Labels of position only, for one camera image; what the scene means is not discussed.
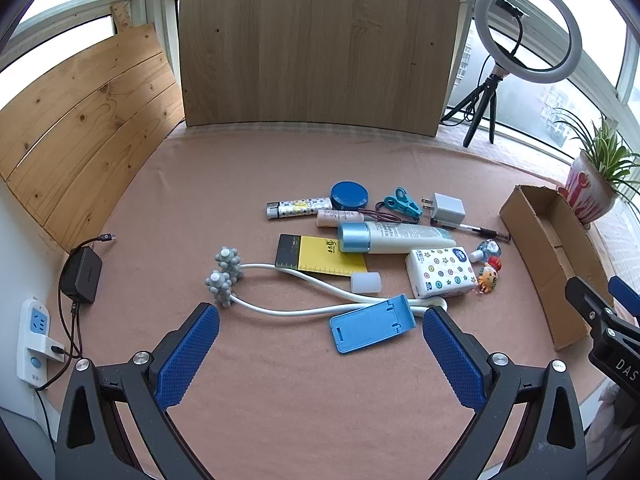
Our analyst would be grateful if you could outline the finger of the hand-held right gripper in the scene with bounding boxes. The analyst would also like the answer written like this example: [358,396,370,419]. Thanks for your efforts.
[607,275,640,318]
[565,275,617,322]

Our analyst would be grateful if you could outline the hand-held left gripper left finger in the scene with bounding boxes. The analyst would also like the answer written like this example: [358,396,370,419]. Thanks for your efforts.
[55,302,221,480]

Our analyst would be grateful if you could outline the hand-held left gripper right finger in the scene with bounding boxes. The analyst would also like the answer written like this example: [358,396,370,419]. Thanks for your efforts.
[422,305,587,480]

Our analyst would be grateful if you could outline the cardboard box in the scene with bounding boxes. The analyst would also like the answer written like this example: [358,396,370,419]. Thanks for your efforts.
[499,185,615,352]

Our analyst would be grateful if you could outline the white massager with grey balls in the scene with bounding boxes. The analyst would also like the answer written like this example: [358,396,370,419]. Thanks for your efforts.
[206,246,448,318]

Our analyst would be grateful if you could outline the patterned tissue pack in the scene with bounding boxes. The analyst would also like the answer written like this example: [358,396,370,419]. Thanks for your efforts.
[405,246,478,298]

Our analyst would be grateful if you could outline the white wall charger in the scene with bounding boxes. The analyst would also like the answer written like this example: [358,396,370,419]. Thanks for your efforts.
[421,192,465,227]

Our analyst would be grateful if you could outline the teal plastic clip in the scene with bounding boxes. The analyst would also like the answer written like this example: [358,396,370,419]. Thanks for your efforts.
[382,187,423,218]

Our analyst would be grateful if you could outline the small white bottle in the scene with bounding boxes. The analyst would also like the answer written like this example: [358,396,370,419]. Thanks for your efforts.
[316,210,365,228]

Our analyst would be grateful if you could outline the round blue lid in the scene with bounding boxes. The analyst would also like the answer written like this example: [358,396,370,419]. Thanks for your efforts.
[330,181,369,212]

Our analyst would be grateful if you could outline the cartoon figure toy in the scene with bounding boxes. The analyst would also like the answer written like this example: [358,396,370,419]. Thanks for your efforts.
[475,256,503,293]

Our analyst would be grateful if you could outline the blue phone stand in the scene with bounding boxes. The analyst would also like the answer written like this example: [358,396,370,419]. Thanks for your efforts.
[329,294,417,355]

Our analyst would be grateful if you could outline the white red flower pot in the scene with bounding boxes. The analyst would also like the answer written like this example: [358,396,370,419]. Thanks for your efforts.
[557,152,617,223]

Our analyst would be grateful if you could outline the clear blue small toy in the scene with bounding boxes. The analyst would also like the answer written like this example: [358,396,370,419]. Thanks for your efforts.
[469,240,502,263]

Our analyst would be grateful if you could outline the translucent white cap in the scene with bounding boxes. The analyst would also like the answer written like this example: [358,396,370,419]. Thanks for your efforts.
[351,272,382,295]

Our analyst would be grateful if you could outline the clear pen with black cap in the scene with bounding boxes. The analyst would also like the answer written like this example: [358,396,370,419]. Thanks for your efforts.
[431,218,511,241]

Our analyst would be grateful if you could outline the black power adapter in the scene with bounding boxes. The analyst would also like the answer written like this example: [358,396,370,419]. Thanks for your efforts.
[60,246,104,304]

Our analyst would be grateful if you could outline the white tube with blue cap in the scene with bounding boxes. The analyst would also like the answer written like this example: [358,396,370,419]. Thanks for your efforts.
[338,221,457,255]

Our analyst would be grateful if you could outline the green spider plant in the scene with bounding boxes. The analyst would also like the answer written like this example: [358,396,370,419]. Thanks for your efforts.
[552,107,640,206]

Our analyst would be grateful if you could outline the white power strip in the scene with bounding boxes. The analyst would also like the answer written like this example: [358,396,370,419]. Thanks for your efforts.
[16,298,52,386]

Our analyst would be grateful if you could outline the yellow black card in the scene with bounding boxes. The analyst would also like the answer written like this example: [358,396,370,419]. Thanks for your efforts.
[274,234,368,277]

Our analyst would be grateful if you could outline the white patterned lighter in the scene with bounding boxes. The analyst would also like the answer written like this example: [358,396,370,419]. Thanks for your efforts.
[266,196,333,220]

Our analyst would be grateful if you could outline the pink table cloth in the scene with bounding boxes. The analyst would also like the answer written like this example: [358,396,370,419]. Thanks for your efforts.
[47,127,613,480]

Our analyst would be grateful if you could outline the black tripod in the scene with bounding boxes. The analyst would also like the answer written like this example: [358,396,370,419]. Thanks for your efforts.
[440,74,508,148]

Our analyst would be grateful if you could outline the pine plank panel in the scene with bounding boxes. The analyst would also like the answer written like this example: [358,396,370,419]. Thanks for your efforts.
[0,24,185,253]

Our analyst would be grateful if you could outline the large light wood board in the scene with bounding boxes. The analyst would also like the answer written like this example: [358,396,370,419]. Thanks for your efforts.
[177,0,462,137]

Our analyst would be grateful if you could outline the narrow wooden slat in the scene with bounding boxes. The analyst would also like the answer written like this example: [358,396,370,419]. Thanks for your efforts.
[110,2,133,36]

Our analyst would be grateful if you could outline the black adapter cable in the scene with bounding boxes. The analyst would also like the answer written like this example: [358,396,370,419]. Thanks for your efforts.
[37,232,117,391]

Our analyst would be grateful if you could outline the white ring light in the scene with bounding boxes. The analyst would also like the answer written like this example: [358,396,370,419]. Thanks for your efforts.
[474,0,584,85]

